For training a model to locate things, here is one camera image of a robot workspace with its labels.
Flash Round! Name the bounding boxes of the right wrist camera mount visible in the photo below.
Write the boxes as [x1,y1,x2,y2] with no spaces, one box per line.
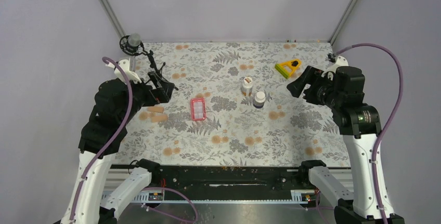
[321,55,348,80]

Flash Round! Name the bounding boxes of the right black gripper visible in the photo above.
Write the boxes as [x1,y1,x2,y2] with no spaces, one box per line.
[286,65,343,109]

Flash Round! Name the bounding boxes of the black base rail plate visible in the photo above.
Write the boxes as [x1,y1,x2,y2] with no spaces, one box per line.
[148,165,317,203]

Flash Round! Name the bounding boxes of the white orange pill bottle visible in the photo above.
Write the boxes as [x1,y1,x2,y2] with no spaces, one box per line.
[241,76,253,97]

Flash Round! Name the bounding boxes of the tan block upper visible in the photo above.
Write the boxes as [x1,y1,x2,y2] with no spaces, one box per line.
[147,106,164,114]

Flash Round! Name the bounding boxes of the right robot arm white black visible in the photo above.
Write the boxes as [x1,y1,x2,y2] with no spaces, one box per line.
[287,66,405,223]

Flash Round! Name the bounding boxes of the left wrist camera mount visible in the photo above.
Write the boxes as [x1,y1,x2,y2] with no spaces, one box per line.
[103,58,142,84]

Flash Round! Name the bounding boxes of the white dark pill bottle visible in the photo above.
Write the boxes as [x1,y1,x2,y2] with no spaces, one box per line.
[253,91,266,109]

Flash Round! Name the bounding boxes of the microphone on black tripod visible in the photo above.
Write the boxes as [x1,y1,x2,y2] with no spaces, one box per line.
[119,33,179,90]

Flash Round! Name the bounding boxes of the floral patterned table mat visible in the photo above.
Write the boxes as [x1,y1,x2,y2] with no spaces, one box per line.
[116,42,349,167]

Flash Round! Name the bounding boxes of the yellow green plastic tool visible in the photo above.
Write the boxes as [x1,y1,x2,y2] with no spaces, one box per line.
[275,59,302,79]

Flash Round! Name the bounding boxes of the red pill organizer box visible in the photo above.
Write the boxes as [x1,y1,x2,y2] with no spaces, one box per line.
[190,98,206,121]

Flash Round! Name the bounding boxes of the white slotted cable duct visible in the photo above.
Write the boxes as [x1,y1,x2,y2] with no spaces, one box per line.
[103,190,321,205]

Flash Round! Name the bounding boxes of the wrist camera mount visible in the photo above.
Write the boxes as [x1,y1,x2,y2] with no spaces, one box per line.
[103,58,142,84]
[321,55,348,80]

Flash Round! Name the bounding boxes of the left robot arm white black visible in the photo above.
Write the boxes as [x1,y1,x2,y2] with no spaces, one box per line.
[58,72,176,223]

